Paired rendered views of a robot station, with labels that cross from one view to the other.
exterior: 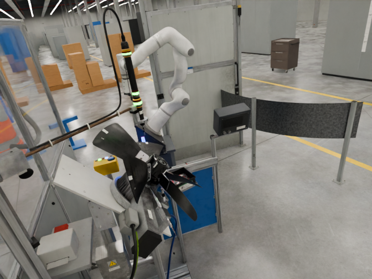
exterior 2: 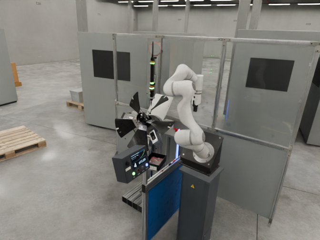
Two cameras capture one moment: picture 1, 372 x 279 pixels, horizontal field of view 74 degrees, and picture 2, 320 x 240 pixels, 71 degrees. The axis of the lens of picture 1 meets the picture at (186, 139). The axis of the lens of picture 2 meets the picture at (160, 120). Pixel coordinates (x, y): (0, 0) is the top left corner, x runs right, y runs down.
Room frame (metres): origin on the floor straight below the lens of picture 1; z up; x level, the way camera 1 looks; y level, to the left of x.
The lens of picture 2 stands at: (2.97, -1.19, 2.05)
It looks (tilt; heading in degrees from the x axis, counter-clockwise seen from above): 21 degrees down; 138
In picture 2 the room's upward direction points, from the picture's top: 2 degrees clockwise
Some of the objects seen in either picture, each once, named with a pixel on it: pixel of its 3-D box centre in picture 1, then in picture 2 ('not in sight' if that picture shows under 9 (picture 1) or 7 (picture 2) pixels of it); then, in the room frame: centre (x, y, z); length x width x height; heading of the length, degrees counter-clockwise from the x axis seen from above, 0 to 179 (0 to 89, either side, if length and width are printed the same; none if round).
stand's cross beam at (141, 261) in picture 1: (139, 262); not in sight; (1.07, 0.41, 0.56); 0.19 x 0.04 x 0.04; 103
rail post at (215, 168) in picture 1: (217, 200); (144, 225); (1.72, -0.21, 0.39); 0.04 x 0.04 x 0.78; 13
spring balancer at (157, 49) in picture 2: not in sight; (155, 49); (0.71, 0.70, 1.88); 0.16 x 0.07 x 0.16; 48
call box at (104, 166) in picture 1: (107, 166); not in sight; (1.53, 0.59, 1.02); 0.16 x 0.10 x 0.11; 103
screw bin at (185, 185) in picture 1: (177, 181); (155, 161); (1.48, 0.10, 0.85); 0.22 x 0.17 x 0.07; 119
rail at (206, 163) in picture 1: (164, 174); (172, 166); (1.62, 0.21, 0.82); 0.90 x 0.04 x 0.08; 103
